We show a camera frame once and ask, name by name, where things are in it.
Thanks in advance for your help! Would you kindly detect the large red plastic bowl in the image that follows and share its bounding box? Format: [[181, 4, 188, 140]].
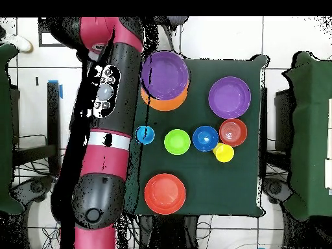
[[143, 172, 187, 215]]

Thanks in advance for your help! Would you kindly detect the person's foot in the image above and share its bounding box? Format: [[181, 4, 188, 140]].
[[0, 24, 34, 54]]

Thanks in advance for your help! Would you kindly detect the small red plastic bowl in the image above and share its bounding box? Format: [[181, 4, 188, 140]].
[[219, 118, 248, 148]]

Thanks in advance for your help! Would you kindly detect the tangle of black cables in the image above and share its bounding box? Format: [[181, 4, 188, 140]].
[[15, 148, 216, 249]]

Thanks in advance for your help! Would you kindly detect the light blue plastic cup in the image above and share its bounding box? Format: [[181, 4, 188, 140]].
[[135, 125, 156, 145]]

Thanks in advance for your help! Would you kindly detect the green-clothed side table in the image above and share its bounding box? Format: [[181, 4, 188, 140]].
[[0, 43, 25, 215], [281, 51, 332, 222]]

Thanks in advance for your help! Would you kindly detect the grey chair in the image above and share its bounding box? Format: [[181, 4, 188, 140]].
[[152, 16, 189, 54]]

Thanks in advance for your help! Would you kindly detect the dark green tablecloth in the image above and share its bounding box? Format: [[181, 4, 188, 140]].
[[126, 58, 268, 217]]

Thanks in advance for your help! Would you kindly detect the blue plastic bowl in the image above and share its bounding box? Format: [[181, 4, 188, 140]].
[[192, 125, 219, 152]]

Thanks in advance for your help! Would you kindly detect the large orange plastic bowl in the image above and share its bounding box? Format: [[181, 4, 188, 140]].
[[140, 82, 189, 112]]

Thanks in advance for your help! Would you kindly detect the yellow plastic cup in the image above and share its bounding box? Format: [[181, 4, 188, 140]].
[[212, 142, 235, 163]]

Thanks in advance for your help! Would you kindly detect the black stand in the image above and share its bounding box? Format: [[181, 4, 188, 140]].
[[259, 86, 295, 169], [11, 82, 62, 177]]

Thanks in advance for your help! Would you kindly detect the dark grey stand base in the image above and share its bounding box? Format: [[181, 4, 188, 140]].
[[261, 177, 294, 205], [10, 175, 56, 204]]

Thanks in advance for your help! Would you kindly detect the white box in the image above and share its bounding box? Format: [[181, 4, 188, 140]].
[[325, 98, 332, 190]]

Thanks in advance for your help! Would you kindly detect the small green plastic bowl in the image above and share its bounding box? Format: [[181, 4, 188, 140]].
[[163, 128, 192, 156]]

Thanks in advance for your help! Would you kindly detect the purple plastic bowl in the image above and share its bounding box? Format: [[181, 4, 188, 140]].
[[207, 76, 252, 120], [140, 51, 190, 101]]

